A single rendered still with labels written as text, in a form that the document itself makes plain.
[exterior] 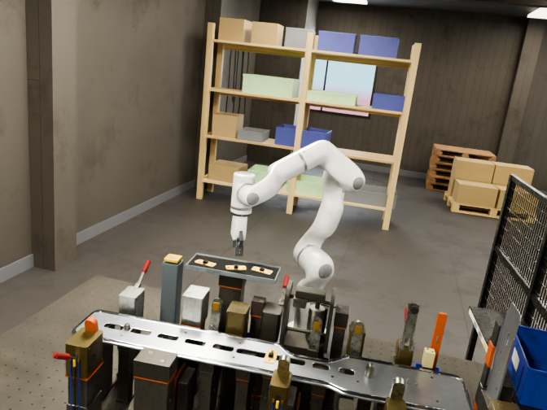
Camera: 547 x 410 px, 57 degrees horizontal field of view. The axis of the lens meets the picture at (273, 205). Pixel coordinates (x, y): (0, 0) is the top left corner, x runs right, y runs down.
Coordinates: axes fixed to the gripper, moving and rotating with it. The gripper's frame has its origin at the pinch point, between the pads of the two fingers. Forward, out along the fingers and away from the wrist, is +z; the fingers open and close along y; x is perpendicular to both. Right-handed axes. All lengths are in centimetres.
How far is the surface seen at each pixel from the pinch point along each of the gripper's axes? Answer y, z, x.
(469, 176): -540, 71, 461
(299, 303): 26.5, 10.3, 20.5
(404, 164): -768, 102, 459
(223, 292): 1.6, 18.4, -4.4
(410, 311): 40, 6, 58
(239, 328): 22.9, 22.3, -0.1
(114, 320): 13, 24, -46
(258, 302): 17.6, 14.4, 7.1
